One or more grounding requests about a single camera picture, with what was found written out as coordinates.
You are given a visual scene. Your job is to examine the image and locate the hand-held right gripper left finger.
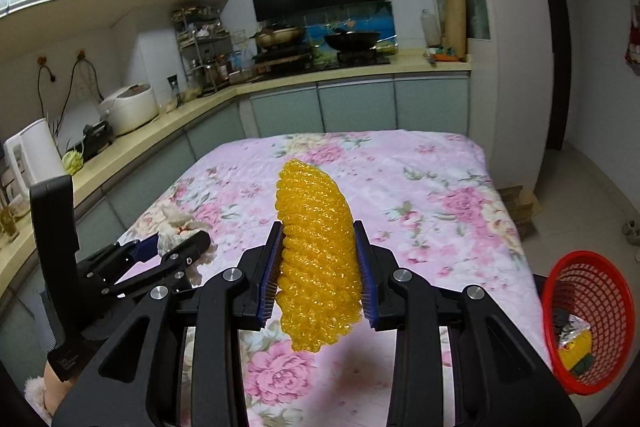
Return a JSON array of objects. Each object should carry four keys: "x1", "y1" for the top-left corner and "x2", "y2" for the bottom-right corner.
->
[{"x1": 52, "y1": 222, "x2": 284, "y2": 427}]

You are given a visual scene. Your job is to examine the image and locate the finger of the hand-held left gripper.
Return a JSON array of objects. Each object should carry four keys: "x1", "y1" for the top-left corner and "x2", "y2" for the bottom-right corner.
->
[
  {"x1": 77, "y1": 237, "x2": 162, "y2": 280},
  {"x1": 102, "y1": 231, "x2": 211, "y2": 300}
]

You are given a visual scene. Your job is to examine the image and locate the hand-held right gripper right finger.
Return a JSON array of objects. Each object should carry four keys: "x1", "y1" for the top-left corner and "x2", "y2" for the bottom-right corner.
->
[{"x1": 354, "y1": 221, "x2": 583, "y2": 427}]

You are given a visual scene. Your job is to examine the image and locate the white paper towel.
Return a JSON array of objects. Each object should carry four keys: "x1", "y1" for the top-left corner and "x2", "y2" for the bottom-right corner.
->
[{"x1": 157, "y1": 206, "x2": 218, "y2": 285}]

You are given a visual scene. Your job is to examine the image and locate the yellow foam fruit net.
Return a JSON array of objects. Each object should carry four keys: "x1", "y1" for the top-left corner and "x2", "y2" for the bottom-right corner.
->
[{"x1": 275, "y1": 159, "x2": 363, "y2": 353}]

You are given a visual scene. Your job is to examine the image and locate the silver foil wrapper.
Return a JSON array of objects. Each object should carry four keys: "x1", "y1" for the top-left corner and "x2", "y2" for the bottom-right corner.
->
[{"x1": 560, "y1": 327, "x2": 588, "y2": 350}]

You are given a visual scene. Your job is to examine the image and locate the red plastic basket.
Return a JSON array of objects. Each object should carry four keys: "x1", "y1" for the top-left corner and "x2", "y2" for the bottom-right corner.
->
[{"x1": 542, "y1": 250, "x2": 632, "y2": 397}]

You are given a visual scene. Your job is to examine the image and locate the person's left forearm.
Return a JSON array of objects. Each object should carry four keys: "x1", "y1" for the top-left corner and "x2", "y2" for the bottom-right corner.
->
[{"x1": 24, "y1": 357, "x2": 76, "y2": 427}]

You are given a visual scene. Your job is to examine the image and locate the pink floral blanket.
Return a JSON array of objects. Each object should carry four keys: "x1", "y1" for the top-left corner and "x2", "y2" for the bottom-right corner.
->
[{"x1": 117, "y1": 131, "x2": 556, "y2": 427}]

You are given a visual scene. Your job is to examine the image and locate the green cabbage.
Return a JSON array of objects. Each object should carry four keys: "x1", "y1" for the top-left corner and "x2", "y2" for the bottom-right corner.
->
[{"x1": 61, "y1": 148, "x2": 86, "y2": 176}]

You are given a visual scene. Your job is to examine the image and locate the white electric kettle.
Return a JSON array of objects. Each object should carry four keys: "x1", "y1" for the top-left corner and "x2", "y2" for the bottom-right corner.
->
[{"x1": 4, "y1": 118, "x2": 66, "y2": 202}]

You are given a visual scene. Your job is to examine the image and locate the small black appliance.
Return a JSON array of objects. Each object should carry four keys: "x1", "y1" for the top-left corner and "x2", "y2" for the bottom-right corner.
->
[{"x1": 81, "y1": 121, "x2": 117, "y2": 158}]

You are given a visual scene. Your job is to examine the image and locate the white rice cooker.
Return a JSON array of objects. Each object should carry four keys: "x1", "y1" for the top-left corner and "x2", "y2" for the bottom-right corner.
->
[{"x1": 99, "y1": 84, "x2": 161, "y2": 136}]

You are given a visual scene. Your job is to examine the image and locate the black lid jar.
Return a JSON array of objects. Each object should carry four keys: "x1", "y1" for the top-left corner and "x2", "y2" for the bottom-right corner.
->
[{"x1": 166, "y1": 76, "x2": 183, "y2": 110}]

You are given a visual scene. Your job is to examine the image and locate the cardboard box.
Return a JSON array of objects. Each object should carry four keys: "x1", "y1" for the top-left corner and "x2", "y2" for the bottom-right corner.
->
[{"x1": 497, "y1": 186, "x2": 542, "y2": 238}]

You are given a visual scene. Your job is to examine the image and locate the kitchen base cabinets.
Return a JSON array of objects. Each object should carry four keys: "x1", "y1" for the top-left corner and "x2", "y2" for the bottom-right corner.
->
[{"x1": 0, "y1": 62, "x2": 473, "y2": 358}]

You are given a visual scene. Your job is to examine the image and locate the metal spice rack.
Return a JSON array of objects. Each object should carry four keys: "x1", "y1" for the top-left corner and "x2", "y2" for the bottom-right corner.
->
[{"x1": 172, "y1": 7, "x2": 236, "y2": 95}]

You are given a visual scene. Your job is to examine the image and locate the black gas stove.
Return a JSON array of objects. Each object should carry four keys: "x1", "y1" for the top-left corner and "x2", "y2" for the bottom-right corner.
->
[{"x1": 252, "y1": 47, "x2": 391, "y2": 70}]

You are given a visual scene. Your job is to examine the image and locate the golden cooking pot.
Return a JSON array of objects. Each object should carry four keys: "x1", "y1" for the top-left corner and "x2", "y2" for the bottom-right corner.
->
[{"x1": 250, "y1": 27, "x2": 306, "y2": 48}]

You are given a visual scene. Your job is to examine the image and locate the black wok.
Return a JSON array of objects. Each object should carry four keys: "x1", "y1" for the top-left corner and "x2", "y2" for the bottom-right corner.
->
[{"x1": 324, "y1": 32, "x2": 382, "y2": 54}]

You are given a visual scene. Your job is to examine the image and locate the translucent plastic bottle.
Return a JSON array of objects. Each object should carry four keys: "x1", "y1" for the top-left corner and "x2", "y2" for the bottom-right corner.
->
[{"x1": 421, "y1": 9, "x2": 441, "y2": 50}]

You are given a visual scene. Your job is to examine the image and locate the grey slipper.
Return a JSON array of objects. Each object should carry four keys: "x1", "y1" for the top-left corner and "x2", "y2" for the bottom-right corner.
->
[{"x1": 621, "y1": 219, "x2": 640, "y2": 248}]

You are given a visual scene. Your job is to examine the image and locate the wooden cutting board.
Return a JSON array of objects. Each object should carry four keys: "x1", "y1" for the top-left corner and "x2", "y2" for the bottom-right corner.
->
[{"x1": 444, "y1": 0, "x2": 468, "y2": 58}]

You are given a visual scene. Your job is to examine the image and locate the dark brown door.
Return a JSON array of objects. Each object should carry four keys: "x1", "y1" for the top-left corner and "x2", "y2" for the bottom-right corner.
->
[{"x1": 527, "y1": 0, "x2": 573, "y2": 152}]

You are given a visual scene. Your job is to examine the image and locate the red hanging ornament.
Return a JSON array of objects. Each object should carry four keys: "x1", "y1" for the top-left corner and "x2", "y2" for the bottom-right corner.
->
[{"x1": 624, "y1": 0, "x2": 640, "y2": 66}]

